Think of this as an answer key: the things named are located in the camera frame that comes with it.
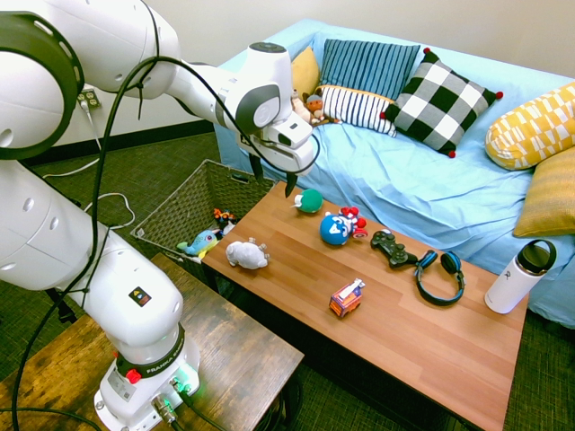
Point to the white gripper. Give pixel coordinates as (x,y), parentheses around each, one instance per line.
(297,159)

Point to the orange purple toy car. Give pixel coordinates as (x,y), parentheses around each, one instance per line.
(345,300)

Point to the small orange toy vehicle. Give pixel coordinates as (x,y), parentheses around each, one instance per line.
(223,216)

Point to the dark woven basket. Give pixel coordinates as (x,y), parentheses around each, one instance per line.
(184,206)

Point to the green round plush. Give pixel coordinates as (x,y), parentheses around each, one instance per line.
(310,200)

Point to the cream ferret plush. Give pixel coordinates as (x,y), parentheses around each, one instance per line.
(300,110)

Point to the brown doll plush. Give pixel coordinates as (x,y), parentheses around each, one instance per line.
(316,108)

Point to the blue round hero plush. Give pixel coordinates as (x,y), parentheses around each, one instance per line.
(334,230)

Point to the white sheep plush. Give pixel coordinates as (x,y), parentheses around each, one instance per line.
(246,255)

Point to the blue narwhal plush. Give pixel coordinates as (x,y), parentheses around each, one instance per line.
(202,240)

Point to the white navy striped pillow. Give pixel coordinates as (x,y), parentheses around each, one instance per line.
(355,108)

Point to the plain yellow pillow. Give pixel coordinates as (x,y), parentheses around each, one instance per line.
(305,72)

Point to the light blue covered sofa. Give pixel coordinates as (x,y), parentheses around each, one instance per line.
(404,188)

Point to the black game controller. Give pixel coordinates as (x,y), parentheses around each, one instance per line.
(391,249)

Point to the blue striped pillow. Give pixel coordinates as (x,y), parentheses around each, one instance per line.
(364,67)

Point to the black white checkered pillow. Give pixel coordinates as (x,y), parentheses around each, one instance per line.
(440,103)

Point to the wooden coffee table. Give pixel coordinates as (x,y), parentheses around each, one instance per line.
(382,323)

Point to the dark rustic wooden stand table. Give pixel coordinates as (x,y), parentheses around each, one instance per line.
(242,359)

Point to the blue black headphones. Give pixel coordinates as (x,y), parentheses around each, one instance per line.
(449,262)

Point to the black tripod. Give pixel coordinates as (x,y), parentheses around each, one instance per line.
(67,314)

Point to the white water bottle black lid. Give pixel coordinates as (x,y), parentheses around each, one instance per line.
(510,283)

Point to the yellow white patterned pillow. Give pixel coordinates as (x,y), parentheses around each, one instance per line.
(530,130)

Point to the mustard ribbed pillow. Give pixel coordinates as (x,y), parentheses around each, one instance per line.
(550,197)

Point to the wall power outlet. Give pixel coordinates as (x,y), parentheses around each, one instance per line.
(92,99)

